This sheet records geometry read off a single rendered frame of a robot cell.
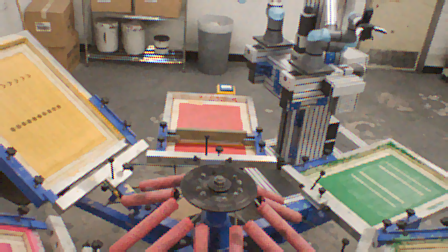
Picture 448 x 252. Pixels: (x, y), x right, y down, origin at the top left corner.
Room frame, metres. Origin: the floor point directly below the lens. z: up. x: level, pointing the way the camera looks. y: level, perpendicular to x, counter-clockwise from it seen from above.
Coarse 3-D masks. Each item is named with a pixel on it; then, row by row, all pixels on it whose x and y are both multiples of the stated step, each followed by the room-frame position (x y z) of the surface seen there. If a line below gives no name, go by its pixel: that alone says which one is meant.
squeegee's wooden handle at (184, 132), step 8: (184, 128) 2.27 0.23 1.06; (192, 128) 2.28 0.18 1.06; (200, 128) 2.28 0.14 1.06; (184, 136) 2.26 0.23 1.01; (192, 136) 2.26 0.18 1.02; (200, 136) 2.26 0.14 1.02; (216, 136) 2.27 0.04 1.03; (224, 136) 2.28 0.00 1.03; (232, 136) 2.28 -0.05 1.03; (240, 136) 2.28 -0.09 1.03
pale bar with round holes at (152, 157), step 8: (152, 152) 2.02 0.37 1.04; (160, 152) 2.03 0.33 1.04; (168, 152) 2.04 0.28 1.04; (176, 152) 2.04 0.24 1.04; (184, 152) 2.05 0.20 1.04; (192, 152) 2.06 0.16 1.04; (152, 160) 1.99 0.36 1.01; (160, 160) 2.01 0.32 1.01; (168, 160) 2.00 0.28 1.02; (176, 160) 2.00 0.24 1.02; (184, 160) 2.01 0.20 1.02; (192, 160) 2.01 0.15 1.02; (200, 160) 2.01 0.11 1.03; (232, 160) 2.03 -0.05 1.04; (240, 160) 2.03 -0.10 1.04; (248, 160) 2.04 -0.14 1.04; (256, 160) 2.04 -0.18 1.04; (264, 160) 2.05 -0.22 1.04; (272, 160) 2.06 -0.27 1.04; (264, 168) 2.04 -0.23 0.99; (272, 168) 2.05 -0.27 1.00
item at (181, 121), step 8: (184, 104) 2.76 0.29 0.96; (192, 104) 2.77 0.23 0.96; (208, 104) 2.79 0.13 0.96; (184, 112) 2.65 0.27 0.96; (184, 120) 2.54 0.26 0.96; (176, 144) 2.26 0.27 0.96; (184, 144) 2.26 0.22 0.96; (192, 144) 2.27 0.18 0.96; (200, 144) 2.28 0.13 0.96; (200, 152) 2.20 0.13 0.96; (208, 152) 2.20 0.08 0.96
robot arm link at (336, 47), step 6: (342, 0) 2.90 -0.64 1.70; (348, 0) 2.89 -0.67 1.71; (342, 6) 2.89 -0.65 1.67; (348, 6) 2.89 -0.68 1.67; (342, 12) 2.89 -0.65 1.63; (348, 12) 2.89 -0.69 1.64; (342, 18) 2.89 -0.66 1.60; (342, 24) 2.89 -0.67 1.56; (330, 42) 2.87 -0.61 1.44; (336, 42) 2.87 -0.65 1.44; (330, 48) 2.87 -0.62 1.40; (336, 48) 2.87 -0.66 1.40; (342, 48) 2.88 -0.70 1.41
